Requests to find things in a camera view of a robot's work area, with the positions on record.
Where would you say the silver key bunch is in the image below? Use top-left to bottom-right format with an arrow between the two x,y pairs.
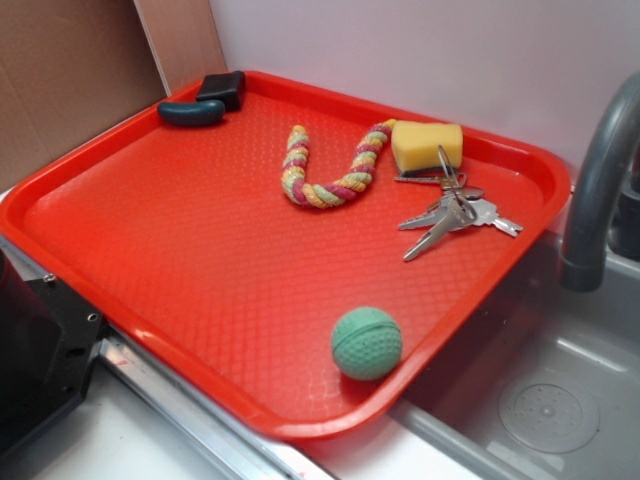
398,145 -> 524,262

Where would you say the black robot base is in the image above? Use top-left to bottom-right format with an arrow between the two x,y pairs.
1,254 -> 105,460

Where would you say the red plastic tray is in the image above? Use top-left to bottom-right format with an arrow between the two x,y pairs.
1,72 -> 571,440

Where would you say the green dimpled ball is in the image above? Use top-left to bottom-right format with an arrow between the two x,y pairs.
331,307 -> 403,381

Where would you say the yellow sponge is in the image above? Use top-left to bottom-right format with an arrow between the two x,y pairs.
391,120 -> 463,176

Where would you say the black rectangular block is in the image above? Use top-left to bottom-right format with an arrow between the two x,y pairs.
196,71 -> 246,111

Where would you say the grey plastic sink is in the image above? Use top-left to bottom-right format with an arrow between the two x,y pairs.
391,233 -> 639,479

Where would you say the grey plastic faucet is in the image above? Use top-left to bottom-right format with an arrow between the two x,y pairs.
558,73 -> 639,292

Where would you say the brown cardboard panel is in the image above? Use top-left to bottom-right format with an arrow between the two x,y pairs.
1,1 -> 226,191

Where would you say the multicolour braided rope toy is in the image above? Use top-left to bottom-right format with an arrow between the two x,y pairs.
281,119 -> 397,210

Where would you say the dark teal curved handle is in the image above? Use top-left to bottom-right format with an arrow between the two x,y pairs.
157,100 -> 226,127

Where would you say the silver metal rail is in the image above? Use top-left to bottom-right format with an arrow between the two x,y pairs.
0,234 -> 331,480

